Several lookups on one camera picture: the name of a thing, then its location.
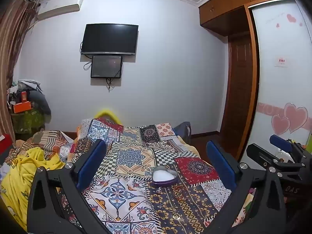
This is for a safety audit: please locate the red cloth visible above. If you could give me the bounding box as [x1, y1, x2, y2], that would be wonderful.
[0, 133, 13, 157]

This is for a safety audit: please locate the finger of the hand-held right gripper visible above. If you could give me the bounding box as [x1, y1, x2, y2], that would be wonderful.
[269, 135, 305, 162]
[246, 143, 307, 177]

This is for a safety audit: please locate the brown wooden door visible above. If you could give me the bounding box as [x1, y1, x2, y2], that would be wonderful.
[221, 35, 254, 147]

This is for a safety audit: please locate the brown beaded bracelet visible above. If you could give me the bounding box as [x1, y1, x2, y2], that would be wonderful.
[174, 185, 190, 202]

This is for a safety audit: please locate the gold pendant necklace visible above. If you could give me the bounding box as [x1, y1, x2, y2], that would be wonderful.
[156, 194, 181, 219]

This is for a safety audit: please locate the yellow blanket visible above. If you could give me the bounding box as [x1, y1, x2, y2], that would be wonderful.
[0, 147, 66, 232]

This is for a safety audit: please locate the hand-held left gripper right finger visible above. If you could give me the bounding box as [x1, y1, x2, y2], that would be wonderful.
[206, 140, 287, 234]

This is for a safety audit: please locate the purple heart-shaped tin box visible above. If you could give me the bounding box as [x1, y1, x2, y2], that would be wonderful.
[151, 166, 178, 188]

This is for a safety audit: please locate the small black wall monitor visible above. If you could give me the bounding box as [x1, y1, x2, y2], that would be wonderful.
[91, 56, 123, 79]

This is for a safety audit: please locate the green patterned cloth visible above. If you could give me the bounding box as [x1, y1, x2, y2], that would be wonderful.
[11, 109, 47, 135]

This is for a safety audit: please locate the pile of clothes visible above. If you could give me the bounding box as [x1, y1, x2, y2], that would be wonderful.
[7, 79, 51, 123]

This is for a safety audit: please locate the dark blue bag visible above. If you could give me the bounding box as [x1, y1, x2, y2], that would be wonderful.
[174, 121, 192, 145]

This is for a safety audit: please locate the brown striped curtain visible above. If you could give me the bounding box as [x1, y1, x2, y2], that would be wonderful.
[0, 0, 40, 138]

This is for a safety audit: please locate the striped orange blanket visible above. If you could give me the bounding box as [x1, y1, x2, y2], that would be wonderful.
[10, 130, 74, 164]

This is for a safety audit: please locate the white air conditioner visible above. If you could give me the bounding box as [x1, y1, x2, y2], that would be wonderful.
[36, 0, 84, 20]

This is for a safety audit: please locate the patchwork printed blanket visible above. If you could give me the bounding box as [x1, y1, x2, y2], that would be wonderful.
[57, 117, 254, 234]

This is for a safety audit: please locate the orange box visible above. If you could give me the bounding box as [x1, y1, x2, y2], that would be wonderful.
[13, 101, 34, 114]

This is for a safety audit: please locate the yellow curved object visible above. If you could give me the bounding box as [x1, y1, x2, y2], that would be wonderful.
[95, 109, 123, 125]

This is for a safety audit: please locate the black wall television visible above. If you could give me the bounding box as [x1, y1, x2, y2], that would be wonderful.
[80, 24, 139, 55]

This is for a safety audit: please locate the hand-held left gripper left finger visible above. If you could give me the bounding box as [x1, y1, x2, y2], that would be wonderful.
[27, 139, 108, 234]

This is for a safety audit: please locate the wooden overhead cabinet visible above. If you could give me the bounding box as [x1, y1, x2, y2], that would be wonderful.
[198, 0, 296, 37]

